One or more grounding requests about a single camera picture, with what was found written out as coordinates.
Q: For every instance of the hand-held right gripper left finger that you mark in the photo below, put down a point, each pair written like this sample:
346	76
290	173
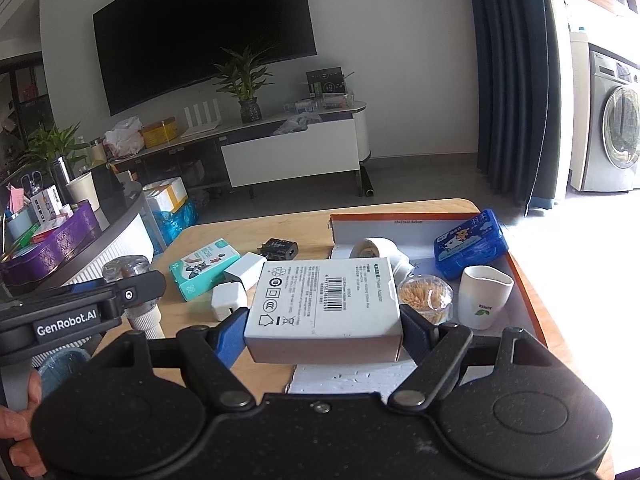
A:
231	335

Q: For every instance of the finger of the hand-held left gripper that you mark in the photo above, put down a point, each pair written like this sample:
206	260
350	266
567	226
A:
142	290

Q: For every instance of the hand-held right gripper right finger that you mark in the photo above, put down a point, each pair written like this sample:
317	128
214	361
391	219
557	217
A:
417	332

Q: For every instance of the clear liquid refill bottle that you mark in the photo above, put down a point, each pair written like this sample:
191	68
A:
125	266

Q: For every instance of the white usb charger cube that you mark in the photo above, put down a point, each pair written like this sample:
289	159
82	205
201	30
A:
229	301

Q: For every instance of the toothpick jar with blue lid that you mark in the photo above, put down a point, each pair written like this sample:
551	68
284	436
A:
425	297

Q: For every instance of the teal cardboard box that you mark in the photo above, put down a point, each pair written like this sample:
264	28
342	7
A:
202	270

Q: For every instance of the white power adapter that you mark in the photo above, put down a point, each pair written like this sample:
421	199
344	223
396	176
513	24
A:
245	270

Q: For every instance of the white ceramic cup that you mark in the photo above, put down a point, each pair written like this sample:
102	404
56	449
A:
485	300

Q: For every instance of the orange-rimmed cardboard box tray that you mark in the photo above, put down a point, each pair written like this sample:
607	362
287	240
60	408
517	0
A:
350	377

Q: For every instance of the white adapter packaging box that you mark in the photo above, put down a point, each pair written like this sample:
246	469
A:
325	310

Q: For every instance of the black usb charger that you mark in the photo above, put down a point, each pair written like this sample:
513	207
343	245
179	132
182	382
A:
276	249

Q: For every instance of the blue printed tissue box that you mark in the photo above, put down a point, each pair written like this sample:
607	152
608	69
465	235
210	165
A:
470	245

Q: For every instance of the person's left hand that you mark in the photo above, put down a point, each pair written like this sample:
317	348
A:
15	422

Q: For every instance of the blue trash bin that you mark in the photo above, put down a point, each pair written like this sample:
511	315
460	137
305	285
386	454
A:
62	367

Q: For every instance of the round dark coffee table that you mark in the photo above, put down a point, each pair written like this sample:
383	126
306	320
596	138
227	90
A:
120	240

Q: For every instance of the blue plastic bag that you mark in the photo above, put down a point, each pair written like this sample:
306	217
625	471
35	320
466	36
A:
175	220

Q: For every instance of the purple tin tray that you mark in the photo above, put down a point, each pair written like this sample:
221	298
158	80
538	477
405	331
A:
55	247

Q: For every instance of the white and orange carton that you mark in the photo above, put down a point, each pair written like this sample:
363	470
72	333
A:
165	195

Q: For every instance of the paper cup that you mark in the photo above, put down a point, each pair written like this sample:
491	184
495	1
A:
82	191

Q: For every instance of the steel bottle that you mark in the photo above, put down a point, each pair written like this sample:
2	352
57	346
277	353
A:
62	177

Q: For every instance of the scissors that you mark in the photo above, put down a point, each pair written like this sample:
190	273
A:
32	180

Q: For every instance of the white plastic bag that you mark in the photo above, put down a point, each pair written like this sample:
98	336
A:
124	137

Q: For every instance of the black roll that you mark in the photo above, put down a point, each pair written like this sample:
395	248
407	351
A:
368	182

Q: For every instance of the yellow box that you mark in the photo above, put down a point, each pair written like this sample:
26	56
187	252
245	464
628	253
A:
160	132

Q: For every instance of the leafy green plant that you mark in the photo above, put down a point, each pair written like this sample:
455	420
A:
50	145

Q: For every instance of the white router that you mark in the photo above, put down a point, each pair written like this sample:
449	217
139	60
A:
201	122

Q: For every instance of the white tv cabinet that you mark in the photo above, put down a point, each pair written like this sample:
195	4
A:
290	155

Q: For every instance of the grey plastic bag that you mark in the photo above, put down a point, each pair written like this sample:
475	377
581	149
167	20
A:
297	124

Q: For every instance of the potted plant in dark vase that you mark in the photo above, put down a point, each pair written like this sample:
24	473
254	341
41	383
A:
245	85

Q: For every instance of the black and green box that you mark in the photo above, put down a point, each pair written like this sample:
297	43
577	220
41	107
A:
327	82

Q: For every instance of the dark blue curtain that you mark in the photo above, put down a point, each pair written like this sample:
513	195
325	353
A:
515	85

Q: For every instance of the silver washing machine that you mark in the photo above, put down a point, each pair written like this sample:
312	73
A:
605	125

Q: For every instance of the black wall television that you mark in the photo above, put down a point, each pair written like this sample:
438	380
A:
200	35

